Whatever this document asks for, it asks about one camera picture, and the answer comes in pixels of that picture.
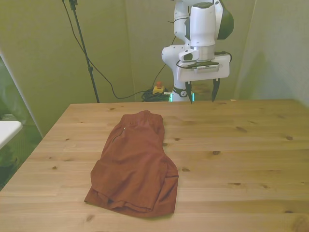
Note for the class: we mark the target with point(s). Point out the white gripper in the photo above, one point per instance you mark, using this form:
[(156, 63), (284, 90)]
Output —
[(205, 75)]

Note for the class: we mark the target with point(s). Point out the rust orange shorts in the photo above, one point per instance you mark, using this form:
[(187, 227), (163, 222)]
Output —
[(135, 164)]

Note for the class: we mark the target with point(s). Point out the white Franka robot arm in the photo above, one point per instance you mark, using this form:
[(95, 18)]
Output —
[(202, 24)]

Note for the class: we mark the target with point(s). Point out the yellow emergency stop button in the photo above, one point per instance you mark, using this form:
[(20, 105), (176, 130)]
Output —
[(158, 90)]

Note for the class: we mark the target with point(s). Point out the black tripod pole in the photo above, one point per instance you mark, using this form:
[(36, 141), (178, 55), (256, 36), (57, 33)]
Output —
[(90, 68)]

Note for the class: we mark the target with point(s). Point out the white side table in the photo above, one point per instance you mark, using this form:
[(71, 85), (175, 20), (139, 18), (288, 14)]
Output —
[(8, 131)]

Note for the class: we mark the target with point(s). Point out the grey wrist camera bar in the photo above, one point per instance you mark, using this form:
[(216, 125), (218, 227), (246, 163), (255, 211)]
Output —
[(207, 68)]

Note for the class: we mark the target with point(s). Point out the white frame post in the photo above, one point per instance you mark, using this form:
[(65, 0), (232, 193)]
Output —
[(19, 94)]

